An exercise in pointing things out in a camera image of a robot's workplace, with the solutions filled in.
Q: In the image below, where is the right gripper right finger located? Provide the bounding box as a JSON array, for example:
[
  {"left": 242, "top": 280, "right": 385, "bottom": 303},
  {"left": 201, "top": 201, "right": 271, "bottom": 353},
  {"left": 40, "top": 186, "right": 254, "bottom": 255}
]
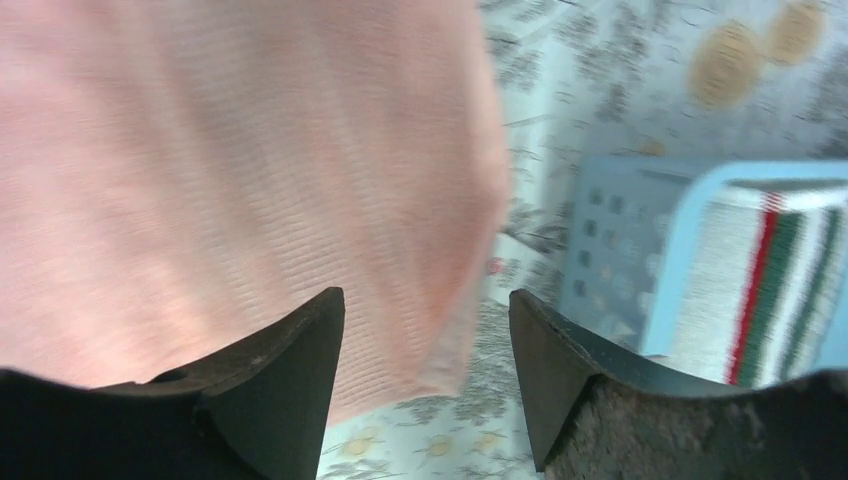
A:
[{"left": 509, "top": 290, "right": 847, "bottom": 479}]

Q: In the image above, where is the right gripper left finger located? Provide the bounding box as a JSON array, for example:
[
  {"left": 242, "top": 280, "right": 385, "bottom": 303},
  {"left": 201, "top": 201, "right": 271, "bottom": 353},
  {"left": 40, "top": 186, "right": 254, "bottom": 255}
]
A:
[{"left": 1, "top": 287, "right": 345, "bottom": 479}]

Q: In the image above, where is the green white striped towel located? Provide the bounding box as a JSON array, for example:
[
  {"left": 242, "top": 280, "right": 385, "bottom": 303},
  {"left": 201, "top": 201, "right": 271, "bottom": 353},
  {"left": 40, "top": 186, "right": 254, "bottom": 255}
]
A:
[{"left": 659, "top": 184, "right": 847, "bottom": 388}]

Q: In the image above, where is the pink towel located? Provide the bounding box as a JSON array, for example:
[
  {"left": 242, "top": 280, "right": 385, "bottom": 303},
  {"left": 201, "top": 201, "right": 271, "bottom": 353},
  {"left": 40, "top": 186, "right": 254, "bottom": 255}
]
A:
[{"left": 1, "top": 1, "right": 510, "bottom": 421}]

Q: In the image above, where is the light blue plastic basket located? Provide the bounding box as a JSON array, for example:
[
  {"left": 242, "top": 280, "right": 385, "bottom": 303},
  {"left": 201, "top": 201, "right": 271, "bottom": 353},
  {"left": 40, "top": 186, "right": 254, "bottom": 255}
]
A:
[{"left": 559, "top": 156, "right": 847, "bottom": 378}]

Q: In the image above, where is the floral table cloth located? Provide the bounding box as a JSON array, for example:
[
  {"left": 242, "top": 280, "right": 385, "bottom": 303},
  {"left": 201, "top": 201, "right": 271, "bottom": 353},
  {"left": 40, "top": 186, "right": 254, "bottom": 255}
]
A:
[{"left": 318, "top": 0, "right": 847, "bottom": 479}]

